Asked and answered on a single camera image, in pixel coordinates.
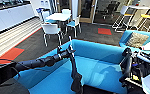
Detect white clothes hanger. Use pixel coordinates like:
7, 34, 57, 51
68, 35, 78, 78

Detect teal chair white legs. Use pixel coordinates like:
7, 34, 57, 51
40, 9, 54, 24
65, 14, 83, 38

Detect large blue sofa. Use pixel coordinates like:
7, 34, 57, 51
13, 38, 149, 94

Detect square white table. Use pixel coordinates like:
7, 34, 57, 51
45, 12, 73, 22

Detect wooden framed glass door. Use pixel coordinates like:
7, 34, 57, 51
78, 0, 98, 24

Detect small blue sofa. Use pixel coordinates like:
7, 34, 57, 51
119, 29, 150, 51

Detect black office chair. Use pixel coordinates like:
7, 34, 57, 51
102, 1, 120, 21

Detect white bar stool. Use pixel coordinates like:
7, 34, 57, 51
111, 4, 130, 33

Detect patterned grey cushion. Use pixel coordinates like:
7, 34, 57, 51
125, 32, 150, 49

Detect high white table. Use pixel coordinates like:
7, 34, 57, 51
124, 3, 150, 29

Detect yellow bar stool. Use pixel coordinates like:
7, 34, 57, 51
137, 13, 150, 33

